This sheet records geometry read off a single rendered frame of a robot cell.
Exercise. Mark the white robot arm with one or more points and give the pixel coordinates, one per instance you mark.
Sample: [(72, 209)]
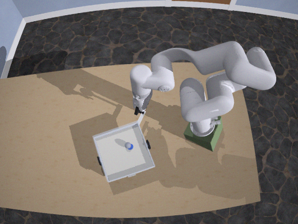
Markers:
[(252, 69)]

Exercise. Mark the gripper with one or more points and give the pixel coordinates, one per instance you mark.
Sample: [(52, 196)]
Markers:
[(138, 104)]

